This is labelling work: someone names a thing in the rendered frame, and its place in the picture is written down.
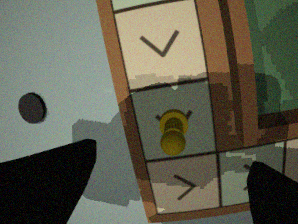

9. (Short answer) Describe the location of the yellow game pawn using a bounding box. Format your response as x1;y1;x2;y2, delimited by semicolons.
160;109;188;155

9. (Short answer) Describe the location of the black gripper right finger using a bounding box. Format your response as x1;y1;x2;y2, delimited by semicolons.
246;161;298;224

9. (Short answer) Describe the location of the brown wooden board border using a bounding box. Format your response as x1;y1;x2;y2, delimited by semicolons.
96;0;250;224

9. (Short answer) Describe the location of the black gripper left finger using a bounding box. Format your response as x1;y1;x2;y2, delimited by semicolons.
0;139;97;224

